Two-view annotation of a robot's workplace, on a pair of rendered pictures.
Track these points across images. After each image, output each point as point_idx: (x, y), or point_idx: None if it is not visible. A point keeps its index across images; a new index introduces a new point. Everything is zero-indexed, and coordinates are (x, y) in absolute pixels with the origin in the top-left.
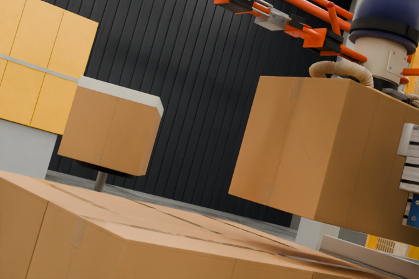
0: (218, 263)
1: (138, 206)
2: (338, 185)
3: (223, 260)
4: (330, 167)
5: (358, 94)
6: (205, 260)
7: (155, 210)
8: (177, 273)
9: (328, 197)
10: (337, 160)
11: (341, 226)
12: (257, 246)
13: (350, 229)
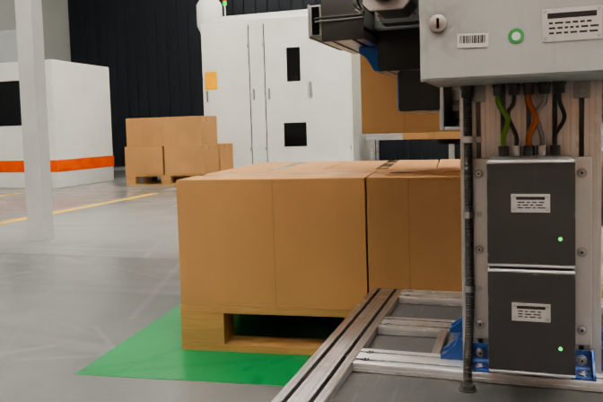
0: (256, 185)
1: (363, 163)
2: (381, 96)
3: (260, 182)
4: (364, 83)
5: None
6: (243, 184)
7: (379, 163)
8: (222, 196)
9: (372, 109)
10: (370, 74)
11: (398, 132)
12: (389, 170)
13: (413, 132)
